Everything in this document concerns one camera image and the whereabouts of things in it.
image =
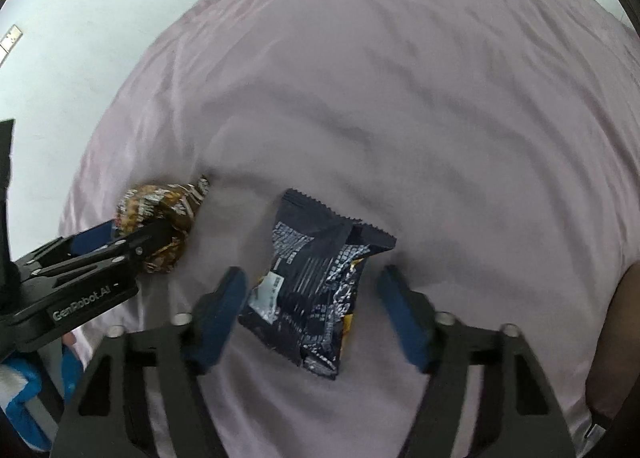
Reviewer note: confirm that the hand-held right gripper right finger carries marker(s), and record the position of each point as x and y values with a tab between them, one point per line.
405	323

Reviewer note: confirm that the dark blue snack packet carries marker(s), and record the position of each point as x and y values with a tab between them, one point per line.
310	288

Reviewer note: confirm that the beige wall switch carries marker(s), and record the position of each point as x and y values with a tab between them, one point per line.
11	38

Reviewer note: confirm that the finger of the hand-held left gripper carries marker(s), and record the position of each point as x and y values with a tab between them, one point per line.
92	238
145	243

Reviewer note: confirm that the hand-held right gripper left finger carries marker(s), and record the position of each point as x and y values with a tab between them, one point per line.
220	323

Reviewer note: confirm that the person's left hand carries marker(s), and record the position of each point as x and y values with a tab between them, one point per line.
25	403

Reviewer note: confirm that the brown gold snack packet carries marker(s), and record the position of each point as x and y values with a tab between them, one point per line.
160	200

